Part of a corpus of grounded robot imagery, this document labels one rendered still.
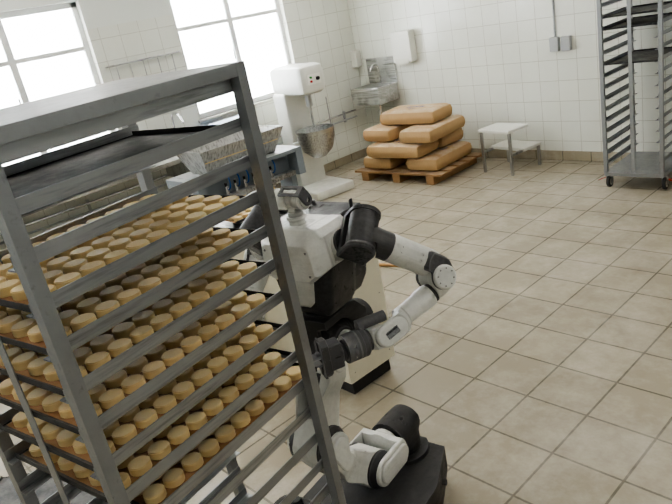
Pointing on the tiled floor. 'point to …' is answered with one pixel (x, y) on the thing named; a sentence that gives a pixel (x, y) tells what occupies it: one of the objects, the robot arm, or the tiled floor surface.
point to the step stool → (508, 142)
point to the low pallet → (421, 171)
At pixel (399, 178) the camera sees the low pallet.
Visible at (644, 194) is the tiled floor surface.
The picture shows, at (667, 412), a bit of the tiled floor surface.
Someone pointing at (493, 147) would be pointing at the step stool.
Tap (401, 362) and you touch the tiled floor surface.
